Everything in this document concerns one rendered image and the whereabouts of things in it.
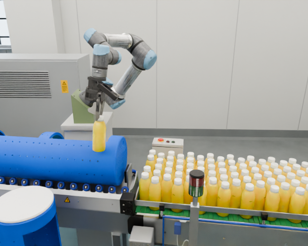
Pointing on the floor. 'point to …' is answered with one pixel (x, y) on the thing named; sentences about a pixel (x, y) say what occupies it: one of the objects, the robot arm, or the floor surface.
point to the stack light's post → (193, 224)
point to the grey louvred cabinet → (34, 91)
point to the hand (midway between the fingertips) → (99, 117)
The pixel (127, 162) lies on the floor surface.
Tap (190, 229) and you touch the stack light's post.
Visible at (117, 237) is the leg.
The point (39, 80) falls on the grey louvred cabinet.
